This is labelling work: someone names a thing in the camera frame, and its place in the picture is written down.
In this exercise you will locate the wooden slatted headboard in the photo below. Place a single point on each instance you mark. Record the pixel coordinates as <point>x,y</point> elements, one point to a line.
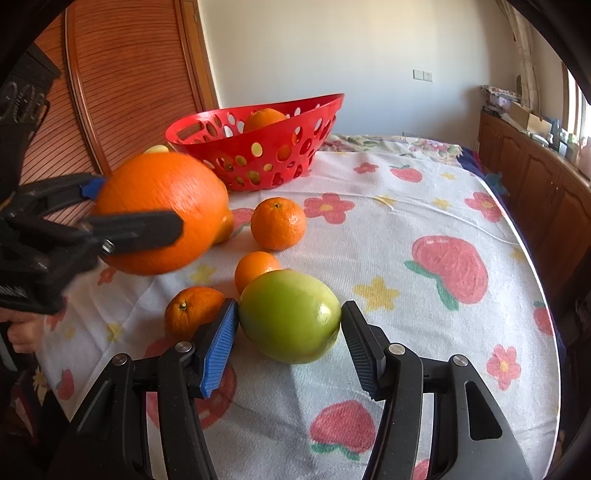
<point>129,69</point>

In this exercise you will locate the small orange mandarin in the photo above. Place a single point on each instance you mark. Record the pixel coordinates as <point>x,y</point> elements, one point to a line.
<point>256,272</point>
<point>191,311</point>
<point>226,226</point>
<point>278,223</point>

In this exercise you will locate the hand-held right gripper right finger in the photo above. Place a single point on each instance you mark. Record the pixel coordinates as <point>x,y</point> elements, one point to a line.
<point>364,364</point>

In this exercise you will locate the yellow plush toy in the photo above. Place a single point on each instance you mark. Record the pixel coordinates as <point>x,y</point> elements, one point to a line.
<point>156,149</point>

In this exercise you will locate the green apple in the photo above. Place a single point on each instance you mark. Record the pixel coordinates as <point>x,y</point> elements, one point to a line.
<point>289,316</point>

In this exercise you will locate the dark blue blanket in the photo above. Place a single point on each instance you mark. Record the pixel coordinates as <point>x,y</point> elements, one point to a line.
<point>494,181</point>

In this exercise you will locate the window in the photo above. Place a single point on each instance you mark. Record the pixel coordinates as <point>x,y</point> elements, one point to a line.
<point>579,106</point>

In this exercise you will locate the large orange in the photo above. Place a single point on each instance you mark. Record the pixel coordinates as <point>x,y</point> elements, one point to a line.
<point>161,184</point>

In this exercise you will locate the wooden cabinet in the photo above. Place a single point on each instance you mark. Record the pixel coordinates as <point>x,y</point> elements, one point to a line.
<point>531,175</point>

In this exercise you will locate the person's left hand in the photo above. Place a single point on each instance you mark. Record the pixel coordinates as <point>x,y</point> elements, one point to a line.
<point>25,334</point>

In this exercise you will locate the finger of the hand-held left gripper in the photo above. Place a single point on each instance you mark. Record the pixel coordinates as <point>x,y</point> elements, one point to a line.
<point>138,228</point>
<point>55,191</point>

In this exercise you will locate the white strawberry print towel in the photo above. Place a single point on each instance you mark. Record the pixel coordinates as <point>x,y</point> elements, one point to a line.
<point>369,230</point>

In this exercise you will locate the patterned cloth pile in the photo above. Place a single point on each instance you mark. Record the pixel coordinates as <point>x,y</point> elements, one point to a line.
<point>498,94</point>

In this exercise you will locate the white wall switch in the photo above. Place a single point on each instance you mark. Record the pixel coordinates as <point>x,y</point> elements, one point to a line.
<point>423,75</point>

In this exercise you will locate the floral bedsheet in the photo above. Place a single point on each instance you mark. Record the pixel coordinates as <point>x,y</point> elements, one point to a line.
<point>392,143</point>

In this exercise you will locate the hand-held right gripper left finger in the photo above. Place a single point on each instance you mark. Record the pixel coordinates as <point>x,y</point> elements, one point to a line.
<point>220,350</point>

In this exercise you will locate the red perforated plastic basket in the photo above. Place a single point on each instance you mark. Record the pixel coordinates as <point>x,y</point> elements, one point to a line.
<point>198,150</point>

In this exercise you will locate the cardboard box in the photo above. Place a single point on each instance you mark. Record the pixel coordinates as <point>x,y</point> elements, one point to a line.
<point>531,120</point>

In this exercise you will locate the medium orange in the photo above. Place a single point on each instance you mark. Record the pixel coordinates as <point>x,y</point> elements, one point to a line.
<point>263,119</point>

